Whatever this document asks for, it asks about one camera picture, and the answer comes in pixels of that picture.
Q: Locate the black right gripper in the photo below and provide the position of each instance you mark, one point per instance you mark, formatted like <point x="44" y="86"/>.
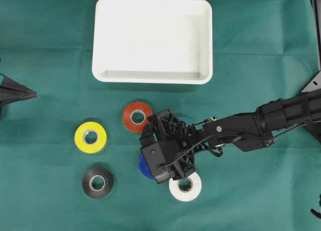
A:
<point x="186" y="139"/>

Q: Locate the black tape roll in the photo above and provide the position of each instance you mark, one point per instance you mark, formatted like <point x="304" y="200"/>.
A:
<point x="97" y="181"/>

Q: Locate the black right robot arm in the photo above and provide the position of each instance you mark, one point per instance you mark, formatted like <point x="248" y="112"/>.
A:
<point x="253" y="130"/>

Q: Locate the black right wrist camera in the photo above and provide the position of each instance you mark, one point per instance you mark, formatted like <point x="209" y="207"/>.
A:
<point x="157" y="155"/>

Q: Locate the green table cloth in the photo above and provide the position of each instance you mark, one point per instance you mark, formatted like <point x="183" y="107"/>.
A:
<point x="263" y="51"/>

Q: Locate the yellow tape roll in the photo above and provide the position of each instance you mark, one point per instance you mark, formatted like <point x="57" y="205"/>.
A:
<point x="90" y="137"/>

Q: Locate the black metal arm base bracket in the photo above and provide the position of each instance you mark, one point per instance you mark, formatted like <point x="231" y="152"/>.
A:
<point x="314" y="83"/>

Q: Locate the white tape roll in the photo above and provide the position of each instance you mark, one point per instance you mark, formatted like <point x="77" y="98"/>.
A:
<point x="189" y="195"/>

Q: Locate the white plastic tray case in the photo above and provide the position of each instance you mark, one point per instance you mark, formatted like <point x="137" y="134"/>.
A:
<point x="153" y="41"/>

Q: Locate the blue tape roll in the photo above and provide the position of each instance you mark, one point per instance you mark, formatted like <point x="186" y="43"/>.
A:
<point x="144" y="167"/>

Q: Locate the red tape roll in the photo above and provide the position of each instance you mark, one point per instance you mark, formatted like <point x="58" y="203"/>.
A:
<point x="135" y="116"/>

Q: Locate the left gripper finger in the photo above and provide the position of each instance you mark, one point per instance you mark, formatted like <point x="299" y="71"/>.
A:
<point x="7" y="99"/>
<point x="10" y="84"/>

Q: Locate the teal green tape roll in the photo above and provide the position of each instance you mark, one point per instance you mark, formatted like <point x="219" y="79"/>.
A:
<point x="186" y="120"/>

